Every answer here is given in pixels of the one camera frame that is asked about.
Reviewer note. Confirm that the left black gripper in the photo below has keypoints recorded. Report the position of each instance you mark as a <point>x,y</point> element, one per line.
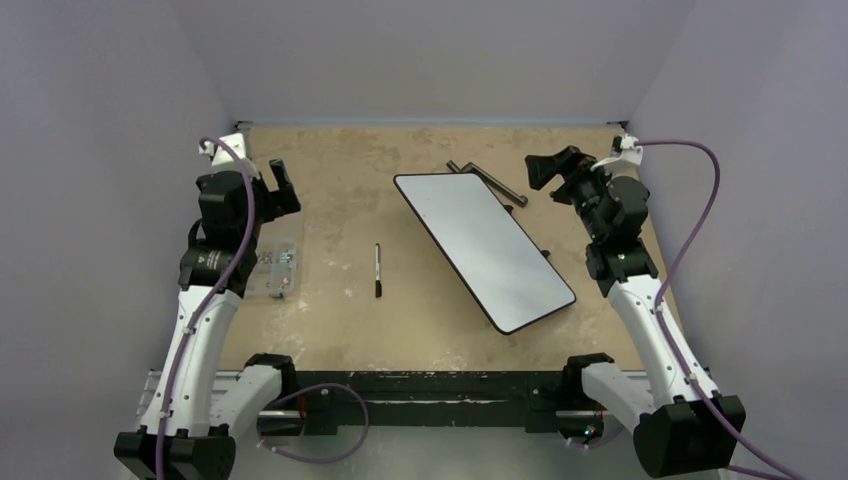
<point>278,202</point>

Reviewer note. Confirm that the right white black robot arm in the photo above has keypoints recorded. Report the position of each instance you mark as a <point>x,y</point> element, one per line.
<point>679,420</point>

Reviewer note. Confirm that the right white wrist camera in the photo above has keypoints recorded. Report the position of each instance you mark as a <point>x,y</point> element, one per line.
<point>626,154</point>

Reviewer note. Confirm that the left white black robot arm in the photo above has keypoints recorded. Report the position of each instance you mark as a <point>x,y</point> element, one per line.
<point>185,432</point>

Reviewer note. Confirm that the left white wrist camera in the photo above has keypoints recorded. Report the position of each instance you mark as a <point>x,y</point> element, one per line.
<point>228,153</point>

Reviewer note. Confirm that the white whiteboard black frame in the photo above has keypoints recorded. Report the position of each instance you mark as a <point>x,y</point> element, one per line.
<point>506,273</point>

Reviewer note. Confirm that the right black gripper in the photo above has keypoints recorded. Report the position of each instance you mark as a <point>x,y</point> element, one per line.
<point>566,176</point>

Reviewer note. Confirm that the clear plastic screw box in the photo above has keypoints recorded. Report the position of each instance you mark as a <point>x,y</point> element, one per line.
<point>279,257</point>

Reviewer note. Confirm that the white whiteboard marker pen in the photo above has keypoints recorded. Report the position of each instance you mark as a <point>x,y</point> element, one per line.
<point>378,278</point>

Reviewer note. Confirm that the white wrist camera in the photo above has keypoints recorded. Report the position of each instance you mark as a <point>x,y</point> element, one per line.
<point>626,154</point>
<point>228,153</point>

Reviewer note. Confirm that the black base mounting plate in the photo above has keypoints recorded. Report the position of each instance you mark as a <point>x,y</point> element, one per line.
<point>535,401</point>

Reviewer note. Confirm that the whiteboard metal stand handle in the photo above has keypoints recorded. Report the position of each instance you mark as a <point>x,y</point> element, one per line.
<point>470,167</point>

